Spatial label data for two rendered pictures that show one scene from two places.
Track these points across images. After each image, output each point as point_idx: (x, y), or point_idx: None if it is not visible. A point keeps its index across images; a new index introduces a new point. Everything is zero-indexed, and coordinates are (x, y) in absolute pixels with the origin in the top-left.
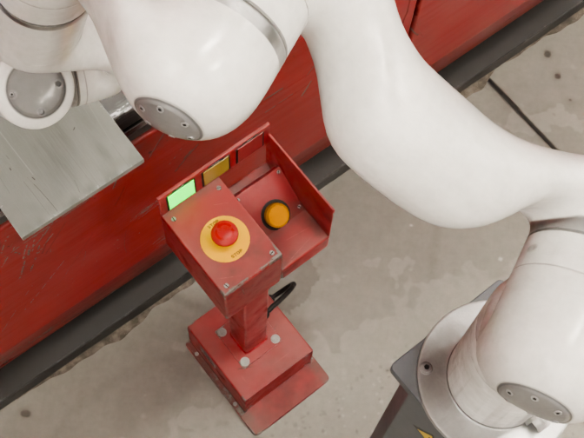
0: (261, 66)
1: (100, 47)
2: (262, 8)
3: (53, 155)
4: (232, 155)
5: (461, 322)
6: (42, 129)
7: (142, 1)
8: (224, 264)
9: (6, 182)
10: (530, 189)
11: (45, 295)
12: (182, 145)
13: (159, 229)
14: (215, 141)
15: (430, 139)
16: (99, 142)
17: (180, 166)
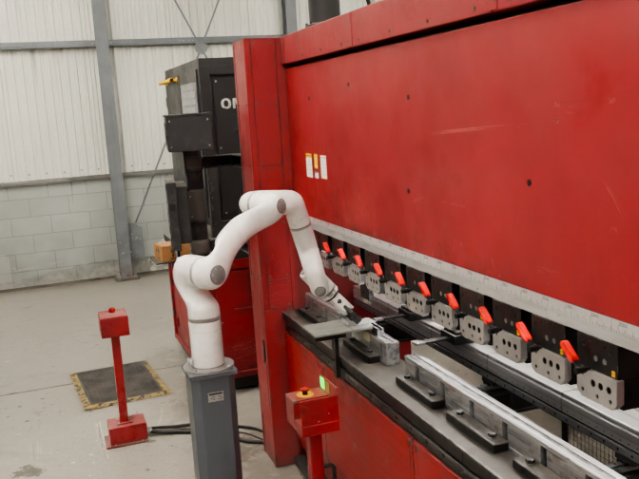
0: (244, 200)
1: (303, 259)
2: (252, 195)
3: (323, 328)
4: (330, 386)
5: (228, 361)
6: (333, 327)
7: (260, 191)
8: (296, 393)
9: (319, 324)
10: (216, 240)
11: (337, 441)
12: (359, 417)
13: (357, 471)
14: (366, 437)
15: (228, 222)
16: (323, 332)
17: (359, 432)
